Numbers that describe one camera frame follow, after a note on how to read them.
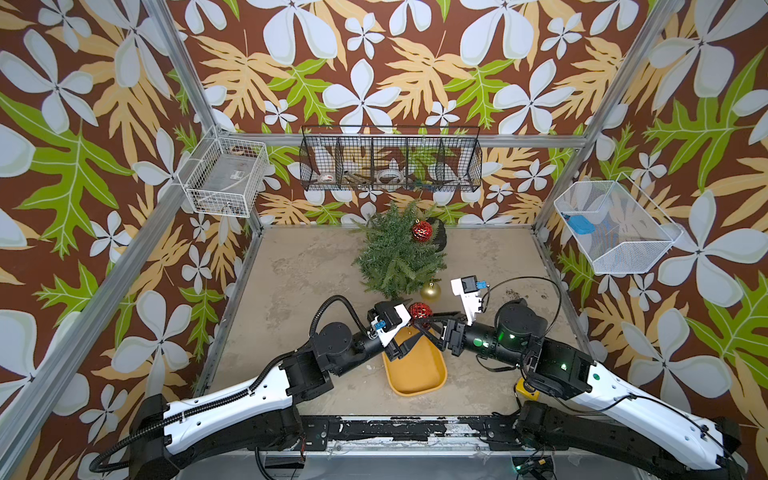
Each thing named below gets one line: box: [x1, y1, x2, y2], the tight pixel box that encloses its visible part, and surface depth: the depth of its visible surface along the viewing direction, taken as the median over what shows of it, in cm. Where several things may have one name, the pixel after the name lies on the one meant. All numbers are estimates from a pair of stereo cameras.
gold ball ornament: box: [420, 281, 442, 303], surface depth 78 cm
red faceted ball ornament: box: [412, 220, 433, 243], surface depth 73 cm
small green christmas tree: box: [349, 202, 447, 301], surface depth 77 cm
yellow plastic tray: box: [382, 326, 448, 397], surface depth 82 cm
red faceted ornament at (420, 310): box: [408, 302, 433, 319], surface depth 60 cm
